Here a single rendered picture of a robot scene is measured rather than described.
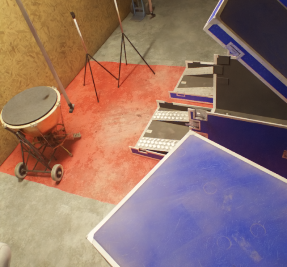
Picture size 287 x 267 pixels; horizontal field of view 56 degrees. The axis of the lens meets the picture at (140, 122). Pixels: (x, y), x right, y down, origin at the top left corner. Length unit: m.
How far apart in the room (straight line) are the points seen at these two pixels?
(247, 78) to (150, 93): 1.58
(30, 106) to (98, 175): 1.13
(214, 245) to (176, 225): 0.23
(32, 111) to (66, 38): 1.93
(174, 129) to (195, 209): 1.93
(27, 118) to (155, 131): 1.56
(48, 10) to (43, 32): 0.33
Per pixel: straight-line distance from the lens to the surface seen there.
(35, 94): 3.47
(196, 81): 4.20
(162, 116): 3.65
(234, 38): 1.89
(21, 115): 3.26
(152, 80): 4.38
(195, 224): 1.66
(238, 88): 3.24
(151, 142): 3.35
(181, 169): 1.84
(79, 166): 3.49
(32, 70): 4.24
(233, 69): 3.09
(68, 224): 3.13
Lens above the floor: 2.59
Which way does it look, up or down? 45 degrees down
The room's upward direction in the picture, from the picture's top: 15 degrees counter-clockwise
